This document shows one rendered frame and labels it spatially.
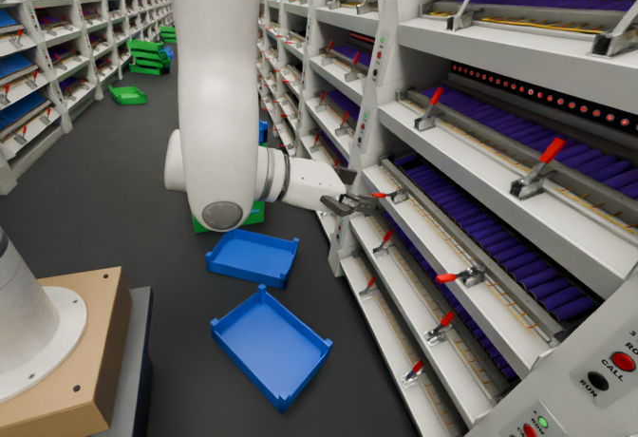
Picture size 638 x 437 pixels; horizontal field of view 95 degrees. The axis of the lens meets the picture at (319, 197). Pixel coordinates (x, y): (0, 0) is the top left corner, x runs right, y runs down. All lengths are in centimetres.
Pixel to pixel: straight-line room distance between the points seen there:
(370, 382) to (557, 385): 56
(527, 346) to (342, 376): 55
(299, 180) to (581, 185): 40
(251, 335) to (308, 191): 66
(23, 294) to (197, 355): 55
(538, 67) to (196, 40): 44
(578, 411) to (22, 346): 74
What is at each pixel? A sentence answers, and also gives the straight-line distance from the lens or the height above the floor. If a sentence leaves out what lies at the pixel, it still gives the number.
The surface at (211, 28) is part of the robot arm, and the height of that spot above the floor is 84.
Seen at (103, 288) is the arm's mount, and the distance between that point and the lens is 70.
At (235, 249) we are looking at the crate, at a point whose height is 0.
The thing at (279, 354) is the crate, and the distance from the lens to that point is 99.
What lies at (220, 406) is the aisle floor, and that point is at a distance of 95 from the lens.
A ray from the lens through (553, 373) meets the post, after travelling 55.
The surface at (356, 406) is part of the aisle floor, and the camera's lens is 97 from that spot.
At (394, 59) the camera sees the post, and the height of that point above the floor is 79.
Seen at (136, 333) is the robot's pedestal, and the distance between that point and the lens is 75.
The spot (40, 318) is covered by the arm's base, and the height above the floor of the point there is 44.
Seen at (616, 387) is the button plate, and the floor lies 57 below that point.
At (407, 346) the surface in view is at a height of 13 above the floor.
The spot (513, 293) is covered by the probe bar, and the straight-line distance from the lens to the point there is 61.
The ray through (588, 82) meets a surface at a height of 85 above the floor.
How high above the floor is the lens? 88
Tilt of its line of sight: 33 degrees down
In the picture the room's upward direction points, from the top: 9 degrees clockwise
